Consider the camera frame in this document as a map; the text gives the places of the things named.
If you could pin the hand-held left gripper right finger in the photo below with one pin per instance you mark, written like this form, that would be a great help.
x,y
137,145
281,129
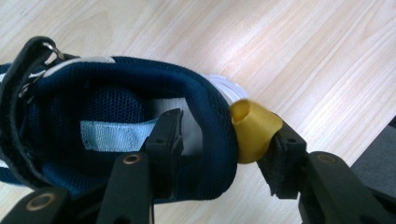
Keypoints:
x,y
286,165

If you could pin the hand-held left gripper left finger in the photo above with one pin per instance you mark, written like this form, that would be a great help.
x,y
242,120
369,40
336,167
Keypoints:
x,y
165,149

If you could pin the navy and white child sneaker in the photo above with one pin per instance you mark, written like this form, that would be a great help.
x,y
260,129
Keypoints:
x,y
202,93

